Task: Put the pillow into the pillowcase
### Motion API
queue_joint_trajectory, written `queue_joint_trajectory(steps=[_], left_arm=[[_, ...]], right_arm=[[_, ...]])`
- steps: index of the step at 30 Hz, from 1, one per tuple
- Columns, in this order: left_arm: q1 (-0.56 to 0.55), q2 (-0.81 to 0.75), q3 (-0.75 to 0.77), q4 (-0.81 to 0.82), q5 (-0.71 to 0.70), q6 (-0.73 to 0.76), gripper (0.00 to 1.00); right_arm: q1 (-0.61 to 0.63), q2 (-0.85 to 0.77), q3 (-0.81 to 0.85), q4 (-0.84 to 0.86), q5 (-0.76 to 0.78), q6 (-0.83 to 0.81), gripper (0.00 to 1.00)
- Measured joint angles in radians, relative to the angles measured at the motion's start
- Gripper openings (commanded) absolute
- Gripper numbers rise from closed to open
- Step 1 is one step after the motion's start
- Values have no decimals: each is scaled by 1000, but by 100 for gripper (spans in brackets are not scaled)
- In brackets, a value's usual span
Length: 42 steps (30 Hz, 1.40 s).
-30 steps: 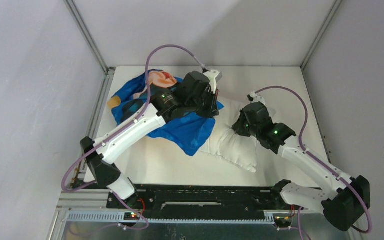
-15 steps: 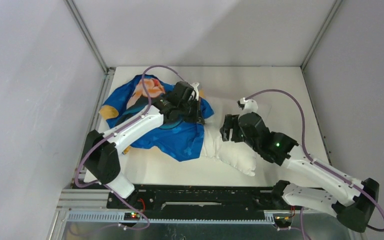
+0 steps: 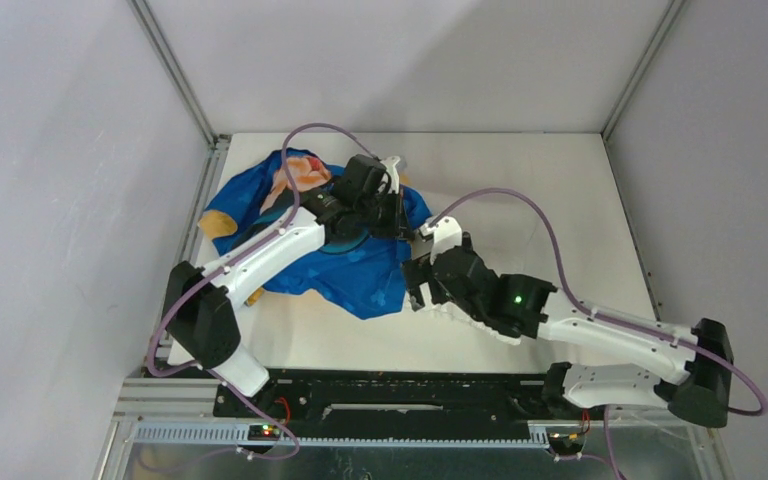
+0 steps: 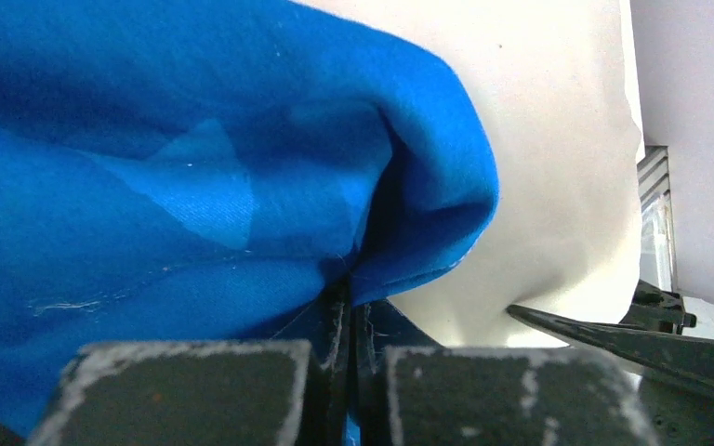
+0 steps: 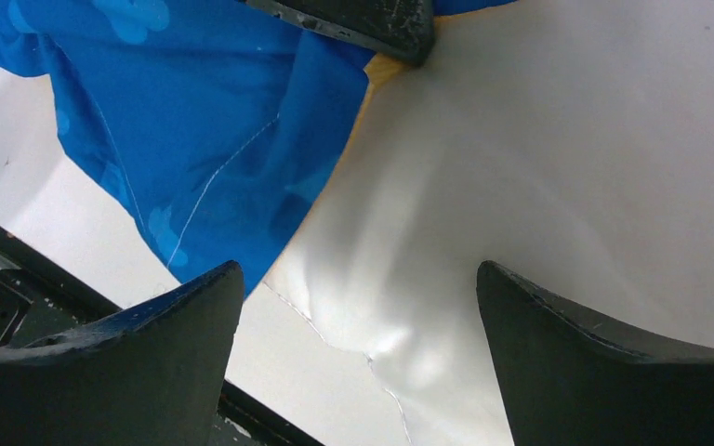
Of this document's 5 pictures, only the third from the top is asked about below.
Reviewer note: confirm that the aluminium frame rail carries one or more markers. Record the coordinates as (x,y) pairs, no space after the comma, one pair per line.
(166,429)

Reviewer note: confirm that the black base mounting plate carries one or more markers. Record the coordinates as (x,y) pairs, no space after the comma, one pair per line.
(402,406)

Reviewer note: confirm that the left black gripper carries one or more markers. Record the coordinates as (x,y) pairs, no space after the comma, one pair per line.
(397,225)

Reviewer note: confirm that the yellow and blue pillowcase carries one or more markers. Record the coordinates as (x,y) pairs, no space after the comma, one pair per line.
(361,276)

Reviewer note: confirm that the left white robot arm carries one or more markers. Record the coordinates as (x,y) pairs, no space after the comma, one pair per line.
(366,201)

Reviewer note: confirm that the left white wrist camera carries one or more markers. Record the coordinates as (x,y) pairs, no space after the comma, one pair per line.
(393,166)

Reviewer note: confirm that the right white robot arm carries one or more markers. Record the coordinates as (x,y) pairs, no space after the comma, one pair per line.
(684,370)

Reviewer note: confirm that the white pillow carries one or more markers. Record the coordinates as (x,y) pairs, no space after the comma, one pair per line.
(491,302)

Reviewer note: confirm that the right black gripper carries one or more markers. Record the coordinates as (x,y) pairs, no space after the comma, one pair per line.
(417,272)

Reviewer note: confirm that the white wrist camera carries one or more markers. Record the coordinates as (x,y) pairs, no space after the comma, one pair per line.
(436,239)
(393,166)

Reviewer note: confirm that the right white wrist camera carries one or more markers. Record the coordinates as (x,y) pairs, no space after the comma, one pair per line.
(436,239)

